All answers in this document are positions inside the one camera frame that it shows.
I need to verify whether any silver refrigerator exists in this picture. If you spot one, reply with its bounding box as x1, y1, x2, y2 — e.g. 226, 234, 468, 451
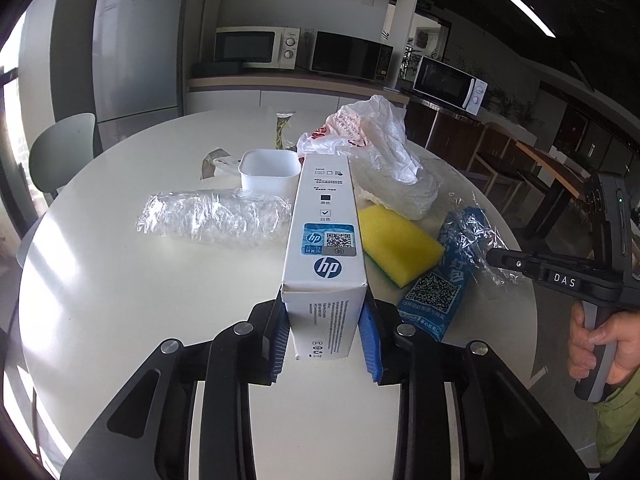
92, 0, 193, 153

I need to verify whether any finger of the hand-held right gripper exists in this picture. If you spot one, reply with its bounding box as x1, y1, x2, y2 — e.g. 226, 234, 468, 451
486, 249, 545, 282

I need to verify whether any green snack packet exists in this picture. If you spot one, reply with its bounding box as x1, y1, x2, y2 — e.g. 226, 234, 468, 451
272, 112, 296, 151

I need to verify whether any white cardboard box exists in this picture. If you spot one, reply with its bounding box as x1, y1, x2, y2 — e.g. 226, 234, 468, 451
279, 154, 369, 361

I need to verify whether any person's right forearm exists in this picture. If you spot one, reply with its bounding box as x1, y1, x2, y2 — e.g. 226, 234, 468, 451
594, 374, 640, 467

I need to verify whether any white microwave black door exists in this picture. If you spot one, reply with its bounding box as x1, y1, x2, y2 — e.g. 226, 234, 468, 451
412, 55, 488, 114

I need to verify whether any grey-green chair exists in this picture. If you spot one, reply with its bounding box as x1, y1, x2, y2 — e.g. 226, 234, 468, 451
28, 112, 97, 206

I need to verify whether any wooden chair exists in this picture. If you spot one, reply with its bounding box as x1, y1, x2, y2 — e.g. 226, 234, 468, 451
467, 122, 533, 211

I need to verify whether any yellow sponge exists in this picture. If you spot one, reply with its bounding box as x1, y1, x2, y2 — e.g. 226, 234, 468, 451
356, 203, 446, 289

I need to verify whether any person's right hand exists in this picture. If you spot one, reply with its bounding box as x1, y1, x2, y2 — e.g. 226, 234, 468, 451
568, 305, 640, 387

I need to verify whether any wooden table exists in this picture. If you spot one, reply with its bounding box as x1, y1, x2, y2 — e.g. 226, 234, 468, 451
515, 139, 601, 241

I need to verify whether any white plastic bag red print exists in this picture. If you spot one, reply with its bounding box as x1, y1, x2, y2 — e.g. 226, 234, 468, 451
296, 94, 426, 186

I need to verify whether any kitchen counter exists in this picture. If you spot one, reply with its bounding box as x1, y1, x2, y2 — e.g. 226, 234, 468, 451
186, 67, 407, 111

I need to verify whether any white plastic container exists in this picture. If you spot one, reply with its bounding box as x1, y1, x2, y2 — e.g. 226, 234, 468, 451
238, 149, 301, 196

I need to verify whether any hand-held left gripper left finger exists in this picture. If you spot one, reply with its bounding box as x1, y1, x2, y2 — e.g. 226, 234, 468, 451
60, 297, 291, 480

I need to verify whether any clear crumpled plastic wrap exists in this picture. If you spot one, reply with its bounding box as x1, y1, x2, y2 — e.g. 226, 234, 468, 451
136, 187, 293, 250

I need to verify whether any ceiling light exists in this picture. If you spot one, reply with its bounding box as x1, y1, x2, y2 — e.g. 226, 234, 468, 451
494, 0, 557, 38

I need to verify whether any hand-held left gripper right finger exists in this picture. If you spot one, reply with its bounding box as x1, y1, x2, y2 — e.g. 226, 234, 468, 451
357, 300, 588, 480

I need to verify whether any crumpled silver wrapper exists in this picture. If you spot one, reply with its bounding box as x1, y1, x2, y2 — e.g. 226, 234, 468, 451
201, 147, 243, 181

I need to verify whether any blue printed plastic bag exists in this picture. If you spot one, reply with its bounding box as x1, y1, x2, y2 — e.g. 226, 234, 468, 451
396, 205, 523, 342

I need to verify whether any white crumpled plastic bag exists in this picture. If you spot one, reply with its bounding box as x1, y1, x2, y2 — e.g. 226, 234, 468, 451
352, 155, 441, 221

